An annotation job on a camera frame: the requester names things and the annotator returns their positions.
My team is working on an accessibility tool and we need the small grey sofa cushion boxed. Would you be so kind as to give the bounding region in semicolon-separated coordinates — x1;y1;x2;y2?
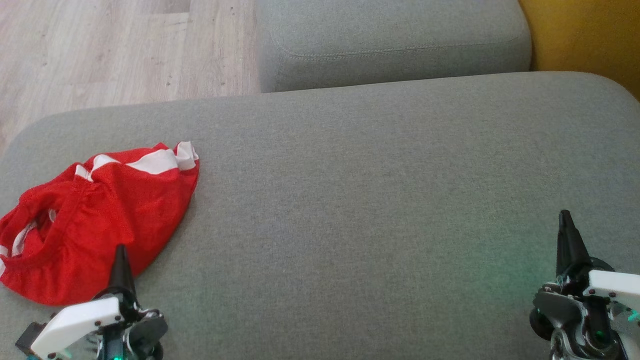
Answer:
254;0;532;94

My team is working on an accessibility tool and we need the yellow sofa cushion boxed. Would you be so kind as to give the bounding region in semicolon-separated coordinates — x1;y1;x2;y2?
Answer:
517;0;640;101

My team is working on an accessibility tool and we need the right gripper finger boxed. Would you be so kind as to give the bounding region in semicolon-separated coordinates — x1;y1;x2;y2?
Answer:
556;209;593;282

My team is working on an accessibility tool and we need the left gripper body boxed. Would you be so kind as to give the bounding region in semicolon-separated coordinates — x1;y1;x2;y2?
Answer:
15;294;169;360

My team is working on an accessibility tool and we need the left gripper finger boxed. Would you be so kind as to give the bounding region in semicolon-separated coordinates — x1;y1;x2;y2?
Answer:
107;244;138;301

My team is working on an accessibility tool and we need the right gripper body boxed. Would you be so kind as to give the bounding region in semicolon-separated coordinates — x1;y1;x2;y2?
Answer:
529;257;640;360

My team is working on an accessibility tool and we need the red garment with white band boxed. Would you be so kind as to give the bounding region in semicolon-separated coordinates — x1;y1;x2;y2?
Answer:
0;141;201;307

